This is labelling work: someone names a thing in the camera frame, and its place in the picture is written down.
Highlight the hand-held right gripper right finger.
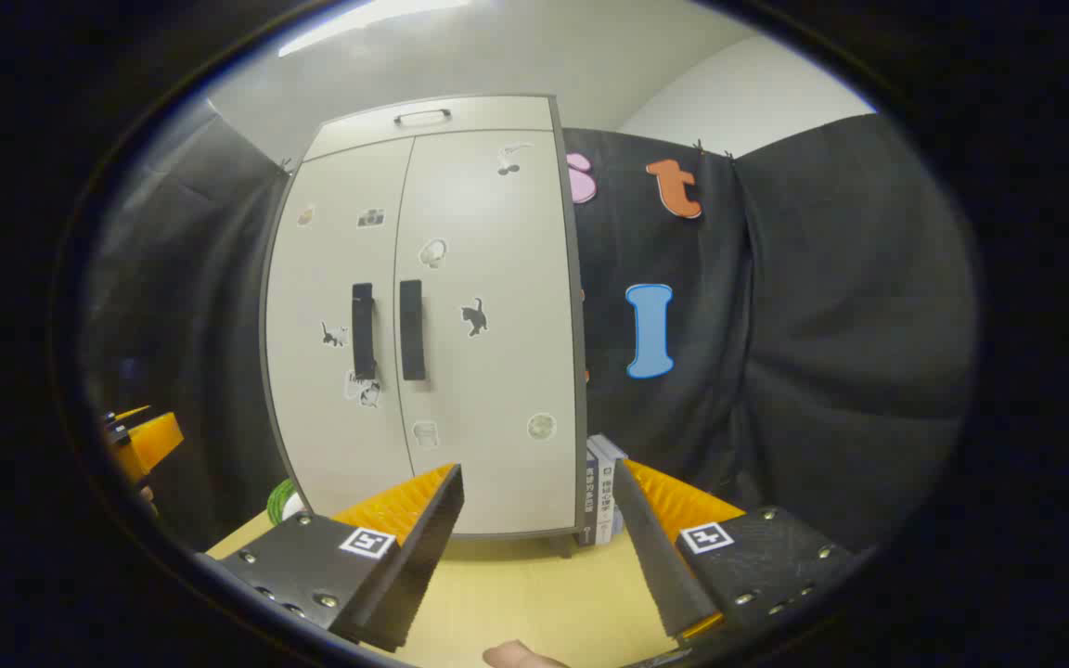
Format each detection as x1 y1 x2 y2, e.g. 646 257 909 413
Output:
611 457 871 641

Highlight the white cabinet drawer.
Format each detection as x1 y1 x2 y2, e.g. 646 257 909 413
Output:
303 96 556 161

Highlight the green white plush toy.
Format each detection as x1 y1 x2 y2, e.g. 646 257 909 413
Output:
266 478 309 526

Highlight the white cabinet door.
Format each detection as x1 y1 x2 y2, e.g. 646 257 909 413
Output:
393 130 582 537
263 137 415 518

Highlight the ceiling light strip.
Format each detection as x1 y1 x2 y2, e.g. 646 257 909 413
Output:
277 0 470 58

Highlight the white book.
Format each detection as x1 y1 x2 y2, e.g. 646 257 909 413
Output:
588 434 630 545

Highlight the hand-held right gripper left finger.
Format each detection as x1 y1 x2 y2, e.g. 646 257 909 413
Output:
219 462 466 653

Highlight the dark book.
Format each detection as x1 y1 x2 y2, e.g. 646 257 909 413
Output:
579 443 602 546

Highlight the black backdrop cloth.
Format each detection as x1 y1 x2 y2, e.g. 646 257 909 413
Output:
80 111 977 558

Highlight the white double-door shoe cabinet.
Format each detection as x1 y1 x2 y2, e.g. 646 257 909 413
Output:
259 93 588 558

